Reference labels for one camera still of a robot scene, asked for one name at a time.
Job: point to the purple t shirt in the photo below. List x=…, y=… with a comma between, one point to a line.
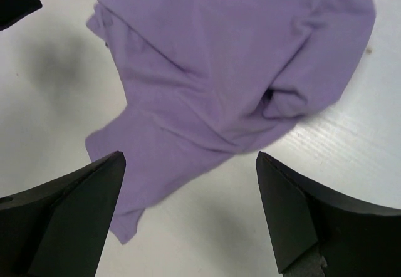
x=205, y=80

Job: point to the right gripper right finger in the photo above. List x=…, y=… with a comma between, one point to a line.
x=317, y=231

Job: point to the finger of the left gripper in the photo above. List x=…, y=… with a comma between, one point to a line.
x=13, y=11

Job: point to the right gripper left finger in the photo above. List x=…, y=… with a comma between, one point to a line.
x=59, y=228

